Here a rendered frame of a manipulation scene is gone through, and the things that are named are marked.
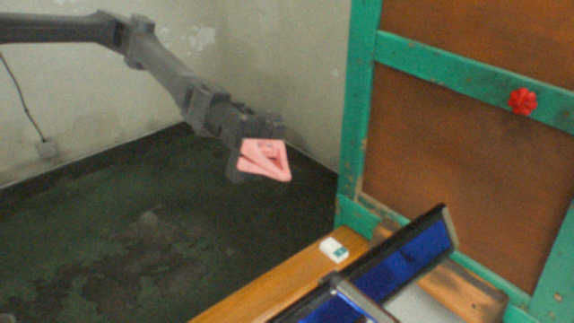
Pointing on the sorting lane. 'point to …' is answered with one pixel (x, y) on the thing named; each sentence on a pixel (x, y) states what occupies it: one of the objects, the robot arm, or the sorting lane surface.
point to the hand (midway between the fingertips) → (283, 176)
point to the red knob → (522, 101)
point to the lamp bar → (381, 270)
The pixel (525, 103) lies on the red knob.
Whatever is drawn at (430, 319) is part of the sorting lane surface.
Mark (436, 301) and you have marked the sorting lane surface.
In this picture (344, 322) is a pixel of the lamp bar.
